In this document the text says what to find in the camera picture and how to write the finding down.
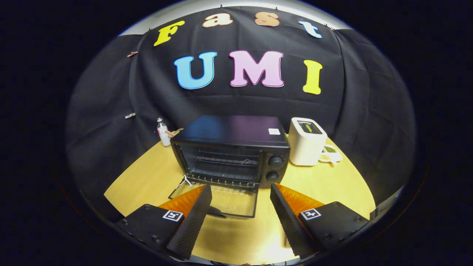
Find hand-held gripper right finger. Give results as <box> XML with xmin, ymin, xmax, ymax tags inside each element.
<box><xmin>270</xmin><ymin>183</ymin><xmax>370</xmax><ymax>259</ymax></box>

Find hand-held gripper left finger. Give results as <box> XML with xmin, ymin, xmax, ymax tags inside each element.
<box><xmin>116</xmin><ymin>184</ymin><xmax>213</xmax><ymax>261</ymax></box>

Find black toaster oven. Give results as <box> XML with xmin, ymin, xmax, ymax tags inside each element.
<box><xmin>168</xmin><ymin>115</ymin><xmax>290</xmax><ymax>218</ymax></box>

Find white toaster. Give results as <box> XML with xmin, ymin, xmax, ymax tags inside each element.
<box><xmin>288</xmin><ymin>117</ymin><xmax>328</xmax><ymax>166</ymax></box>

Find white divided dish with beans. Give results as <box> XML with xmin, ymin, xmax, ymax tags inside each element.
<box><xmin>320</xmin><ymin>144</ymin><xmax>343</xmax><ymax>164</ymax></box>

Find small clear plastic bottle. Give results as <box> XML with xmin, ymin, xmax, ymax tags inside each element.
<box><xmin>157</xmin><ymin>117</ymin><xmax>171</xmax><ymax>147</ymax></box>

